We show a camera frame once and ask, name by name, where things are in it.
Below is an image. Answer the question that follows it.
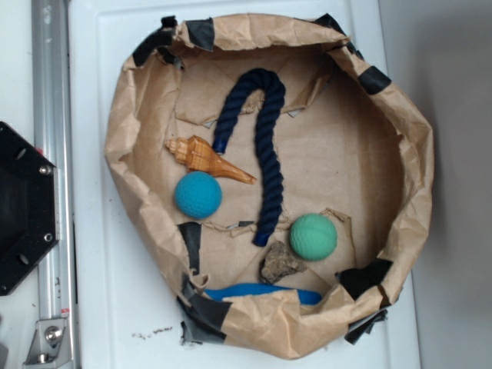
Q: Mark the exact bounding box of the orange spiral seashell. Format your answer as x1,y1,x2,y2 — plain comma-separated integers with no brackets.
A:
165,135,257,185

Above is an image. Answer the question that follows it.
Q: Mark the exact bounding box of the aluminium extrusion rail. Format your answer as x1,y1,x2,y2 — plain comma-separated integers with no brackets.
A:
32,1,81,368

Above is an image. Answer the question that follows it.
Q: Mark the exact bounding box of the blue dimpled ball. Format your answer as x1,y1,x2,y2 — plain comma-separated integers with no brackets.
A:
175,171,222,219

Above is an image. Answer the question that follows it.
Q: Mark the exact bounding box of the grey brown rock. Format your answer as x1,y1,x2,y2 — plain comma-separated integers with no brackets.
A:
260,241,307,284

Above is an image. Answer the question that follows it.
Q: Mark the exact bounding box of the dark blue twisted rope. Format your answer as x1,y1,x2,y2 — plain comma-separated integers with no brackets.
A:
213,68,287,247

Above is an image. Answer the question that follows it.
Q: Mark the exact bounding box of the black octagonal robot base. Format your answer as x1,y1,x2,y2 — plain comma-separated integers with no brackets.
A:
1,122,58,296

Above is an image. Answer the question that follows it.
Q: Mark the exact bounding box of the green dimpled ball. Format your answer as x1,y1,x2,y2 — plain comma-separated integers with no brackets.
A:
289,214,337,261

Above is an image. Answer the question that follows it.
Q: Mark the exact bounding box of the brown paper bag bin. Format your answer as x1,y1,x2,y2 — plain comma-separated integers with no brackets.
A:
105,14,434,359

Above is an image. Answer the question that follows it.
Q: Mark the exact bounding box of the bright blue flat strap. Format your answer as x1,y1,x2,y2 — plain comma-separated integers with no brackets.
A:
204,282,323,307

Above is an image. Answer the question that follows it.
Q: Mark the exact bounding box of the metal corner bracket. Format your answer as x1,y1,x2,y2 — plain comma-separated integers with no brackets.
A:
22,317,72,368

